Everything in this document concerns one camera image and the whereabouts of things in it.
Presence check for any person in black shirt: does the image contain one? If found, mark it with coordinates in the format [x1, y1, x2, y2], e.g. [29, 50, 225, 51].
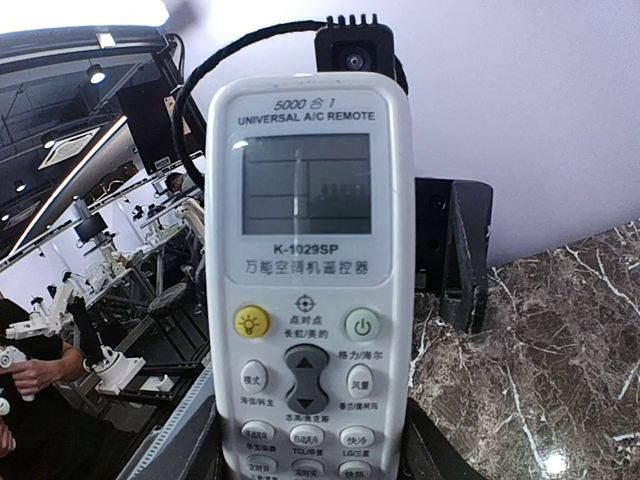
[0, 297, 109, 480]

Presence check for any white universal remote control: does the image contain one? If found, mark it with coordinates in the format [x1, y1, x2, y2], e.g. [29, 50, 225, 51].
[204, 72, 415, 479]

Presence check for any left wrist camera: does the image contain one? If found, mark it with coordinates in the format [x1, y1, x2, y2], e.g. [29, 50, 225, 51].
[314, 13, 396, 80]

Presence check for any left black camera cable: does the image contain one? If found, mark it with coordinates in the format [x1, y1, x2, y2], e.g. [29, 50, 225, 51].
[175, 30, 321, 191]

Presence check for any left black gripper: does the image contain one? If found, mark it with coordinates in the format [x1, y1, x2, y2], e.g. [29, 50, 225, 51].
[415, 178, 493, 334]

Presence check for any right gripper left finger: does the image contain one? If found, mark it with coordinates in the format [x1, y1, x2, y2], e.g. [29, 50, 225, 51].
[119, 399, 225, 480]

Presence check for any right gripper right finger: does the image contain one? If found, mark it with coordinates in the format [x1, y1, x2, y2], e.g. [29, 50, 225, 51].
[397, 398, 486, 480]

